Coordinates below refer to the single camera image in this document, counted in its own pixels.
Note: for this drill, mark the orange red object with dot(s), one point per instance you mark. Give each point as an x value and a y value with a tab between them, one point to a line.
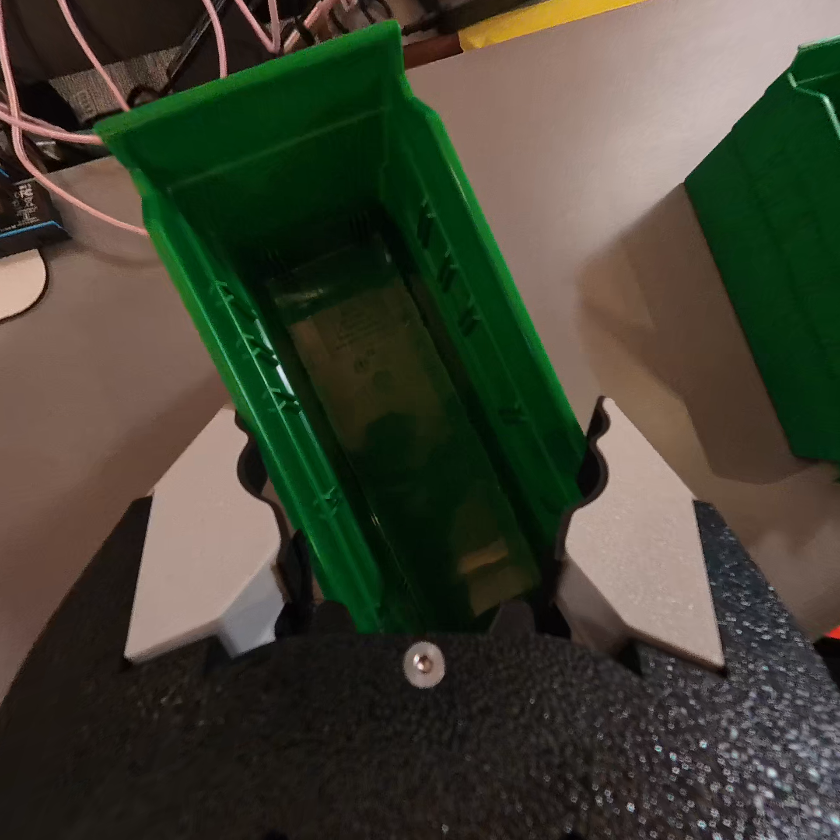
832	635

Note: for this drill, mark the black box blue stripe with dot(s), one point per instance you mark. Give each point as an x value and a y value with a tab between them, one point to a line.
26	197

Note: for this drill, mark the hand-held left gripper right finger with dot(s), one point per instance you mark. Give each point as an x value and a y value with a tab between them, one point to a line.
643	564

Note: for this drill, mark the green plastic bin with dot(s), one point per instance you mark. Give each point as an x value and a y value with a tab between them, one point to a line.
774	262
262	131

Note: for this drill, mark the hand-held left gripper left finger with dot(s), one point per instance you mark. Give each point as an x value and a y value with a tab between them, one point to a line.
197	558

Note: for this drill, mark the yellow tape strip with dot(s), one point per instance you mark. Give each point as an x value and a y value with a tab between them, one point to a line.
499	29

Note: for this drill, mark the white tray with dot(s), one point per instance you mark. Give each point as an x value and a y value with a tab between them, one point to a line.
19	289

